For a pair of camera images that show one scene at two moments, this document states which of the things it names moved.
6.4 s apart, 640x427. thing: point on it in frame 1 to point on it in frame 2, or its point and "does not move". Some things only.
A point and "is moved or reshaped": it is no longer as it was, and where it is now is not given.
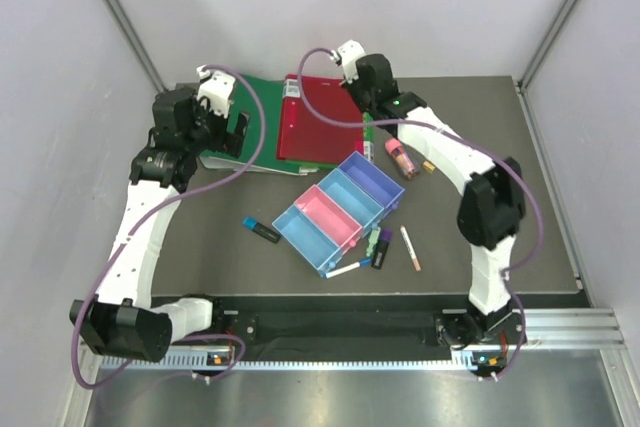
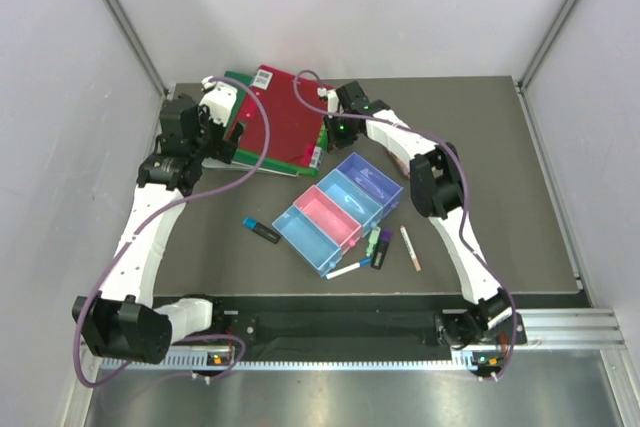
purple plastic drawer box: [380, 187] does not move
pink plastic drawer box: [330, 217] does not move
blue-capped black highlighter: [251, 223] does not move
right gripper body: [364, 98] to [341, 133]
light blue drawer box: [355, 202] does not move
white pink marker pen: [410, 248] does not move
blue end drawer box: [320, 249] does not move
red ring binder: [304, 136] is moved or reshaped
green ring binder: [245, 106] is moved or reshaped
